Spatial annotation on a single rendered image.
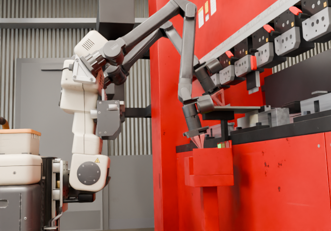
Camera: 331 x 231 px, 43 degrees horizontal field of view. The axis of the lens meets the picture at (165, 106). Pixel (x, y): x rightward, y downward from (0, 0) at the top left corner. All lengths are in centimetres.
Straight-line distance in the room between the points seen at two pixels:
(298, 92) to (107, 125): 126
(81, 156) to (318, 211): 102
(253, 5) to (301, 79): 76
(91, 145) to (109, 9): 138
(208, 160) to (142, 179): 368
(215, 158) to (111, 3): 169
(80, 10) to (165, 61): 307
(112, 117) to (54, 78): 365
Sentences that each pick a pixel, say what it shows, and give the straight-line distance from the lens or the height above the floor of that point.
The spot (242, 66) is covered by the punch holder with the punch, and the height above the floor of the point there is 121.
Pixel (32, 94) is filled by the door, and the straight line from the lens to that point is 549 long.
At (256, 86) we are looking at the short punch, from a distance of 200.
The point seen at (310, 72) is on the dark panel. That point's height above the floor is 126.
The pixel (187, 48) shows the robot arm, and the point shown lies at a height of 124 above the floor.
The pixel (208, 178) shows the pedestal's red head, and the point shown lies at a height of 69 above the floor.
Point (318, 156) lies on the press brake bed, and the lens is 134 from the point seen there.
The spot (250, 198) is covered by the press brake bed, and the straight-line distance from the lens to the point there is 176.
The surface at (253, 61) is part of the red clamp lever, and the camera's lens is 188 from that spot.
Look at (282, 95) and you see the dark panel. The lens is 279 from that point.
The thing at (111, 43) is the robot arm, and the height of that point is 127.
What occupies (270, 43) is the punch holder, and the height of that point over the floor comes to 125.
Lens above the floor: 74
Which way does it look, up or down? 8 degrees up
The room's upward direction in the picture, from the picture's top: 2 degrees counter-clockwise
